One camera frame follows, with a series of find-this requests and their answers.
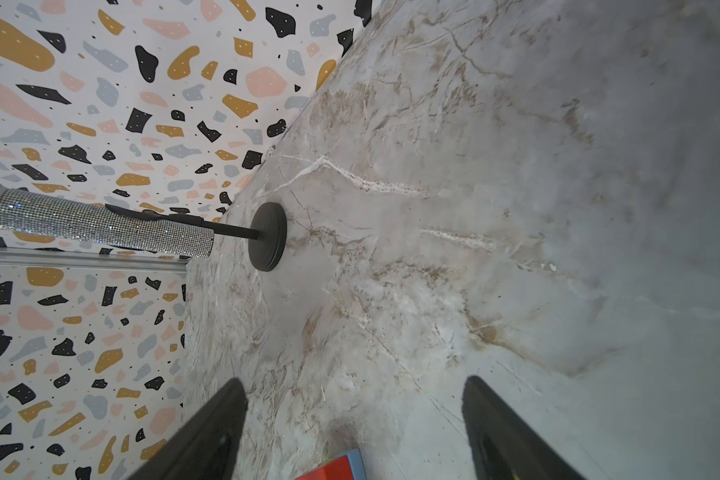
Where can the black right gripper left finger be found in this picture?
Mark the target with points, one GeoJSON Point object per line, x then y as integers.
{"type": "Point", "coordinates": [207, 445]}

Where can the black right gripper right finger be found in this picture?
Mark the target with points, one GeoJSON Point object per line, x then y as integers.
{"type": "Point", "coordinates": [502, 444]}

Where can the red rectangular wood block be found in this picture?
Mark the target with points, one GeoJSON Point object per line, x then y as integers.
{"type": "Point", "coordinates": [337, 469]}

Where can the light blue long wood block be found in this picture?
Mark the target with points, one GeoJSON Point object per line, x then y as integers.
{"type": "Point", "coordinates": [355, 464]}

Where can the black round microphone stand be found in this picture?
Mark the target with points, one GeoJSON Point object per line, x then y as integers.
{"type": "Point", "coordinates": [266, 237]}

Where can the left corner aluminium post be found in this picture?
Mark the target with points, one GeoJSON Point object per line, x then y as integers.
{"type": "Point", "coordinates": [86, 261]}

